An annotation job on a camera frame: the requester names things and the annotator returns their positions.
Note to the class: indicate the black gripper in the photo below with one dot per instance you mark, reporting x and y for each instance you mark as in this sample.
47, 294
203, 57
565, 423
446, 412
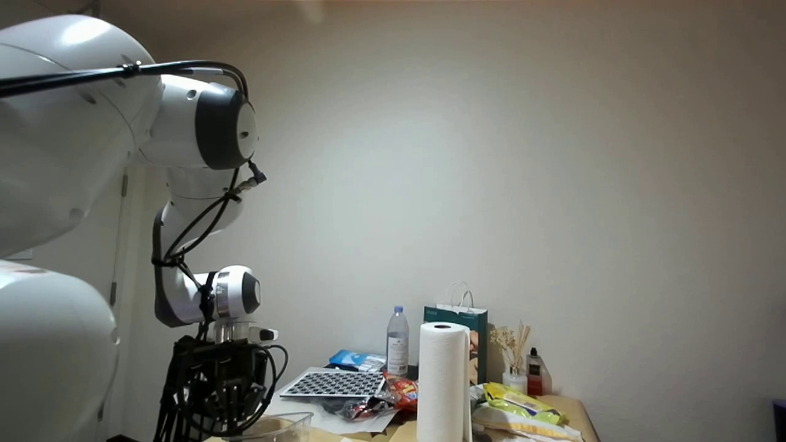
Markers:
228, 372

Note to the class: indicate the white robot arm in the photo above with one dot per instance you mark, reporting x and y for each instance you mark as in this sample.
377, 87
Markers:
65, 124

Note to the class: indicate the large white flat board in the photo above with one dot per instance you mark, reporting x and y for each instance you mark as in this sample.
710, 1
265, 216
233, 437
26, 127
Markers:
319, 415

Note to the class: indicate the grey keyboard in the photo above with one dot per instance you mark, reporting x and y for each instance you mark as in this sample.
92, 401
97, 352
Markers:
335, 384

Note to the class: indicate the black red tool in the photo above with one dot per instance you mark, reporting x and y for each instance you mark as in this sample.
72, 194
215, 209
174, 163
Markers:
348, 407

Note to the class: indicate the blue tissue pack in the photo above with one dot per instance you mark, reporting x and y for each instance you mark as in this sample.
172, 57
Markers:
352, 358

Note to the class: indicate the red snack packet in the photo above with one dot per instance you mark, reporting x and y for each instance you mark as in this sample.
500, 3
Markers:
404, 394

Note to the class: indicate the clear plastic water bottle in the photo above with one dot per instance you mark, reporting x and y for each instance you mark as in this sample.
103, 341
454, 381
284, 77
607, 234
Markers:
397, 343

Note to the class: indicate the white paper towel roll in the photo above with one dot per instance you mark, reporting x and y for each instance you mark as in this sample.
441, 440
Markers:
442, 384

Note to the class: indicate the green paper gift bag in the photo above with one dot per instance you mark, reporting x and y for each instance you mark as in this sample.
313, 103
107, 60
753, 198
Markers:
479, 343

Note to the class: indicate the yellow green snack packets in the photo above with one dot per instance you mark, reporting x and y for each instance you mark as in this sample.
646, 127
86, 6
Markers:
512, 401

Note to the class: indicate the jar of wooden sticks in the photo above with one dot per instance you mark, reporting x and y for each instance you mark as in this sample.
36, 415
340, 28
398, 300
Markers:
512, 358

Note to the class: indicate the dark red-capped sauce bottle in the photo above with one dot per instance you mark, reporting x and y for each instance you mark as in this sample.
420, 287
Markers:
535, 375

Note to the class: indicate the dark blue furniture piece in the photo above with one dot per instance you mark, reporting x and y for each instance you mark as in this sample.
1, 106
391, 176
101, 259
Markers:
779, 419

